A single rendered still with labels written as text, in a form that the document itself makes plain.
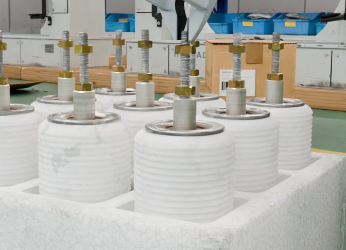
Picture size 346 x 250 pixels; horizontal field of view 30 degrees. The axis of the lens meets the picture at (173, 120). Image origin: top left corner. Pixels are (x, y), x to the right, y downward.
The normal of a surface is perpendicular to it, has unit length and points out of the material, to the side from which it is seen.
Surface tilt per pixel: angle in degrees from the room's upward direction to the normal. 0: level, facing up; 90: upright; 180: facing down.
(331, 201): 90
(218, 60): 89
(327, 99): 90
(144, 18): 90
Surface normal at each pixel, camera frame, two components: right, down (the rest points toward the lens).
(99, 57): 0.77, 0.10
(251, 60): 0.01, 0.14
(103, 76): -0.63, 0.11
